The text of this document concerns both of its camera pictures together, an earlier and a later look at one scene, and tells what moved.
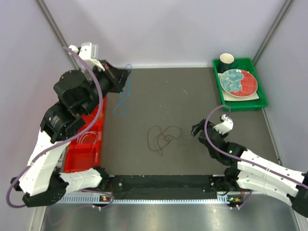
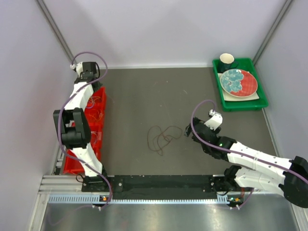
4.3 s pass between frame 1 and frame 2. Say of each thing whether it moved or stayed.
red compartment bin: stayed
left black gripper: moved
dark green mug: stayed
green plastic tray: stayed
